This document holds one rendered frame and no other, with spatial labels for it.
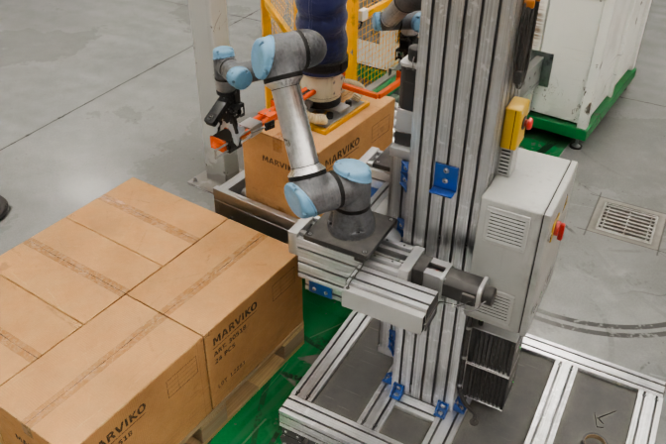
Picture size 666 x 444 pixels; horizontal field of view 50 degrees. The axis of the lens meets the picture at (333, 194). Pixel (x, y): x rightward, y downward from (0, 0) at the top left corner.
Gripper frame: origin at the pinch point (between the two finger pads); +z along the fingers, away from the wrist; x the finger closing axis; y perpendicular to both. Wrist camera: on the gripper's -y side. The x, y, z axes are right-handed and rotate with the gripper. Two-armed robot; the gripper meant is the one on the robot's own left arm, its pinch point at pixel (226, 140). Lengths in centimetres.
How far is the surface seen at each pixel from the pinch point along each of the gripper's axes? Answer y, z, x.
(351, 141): 54, 19, -20
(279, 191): 30.2, 39.1, 0.3
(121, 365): -68, 54, -9
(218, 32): 98, 11, 95
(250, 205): 24, 48, 12
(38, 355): -82, 54, 18
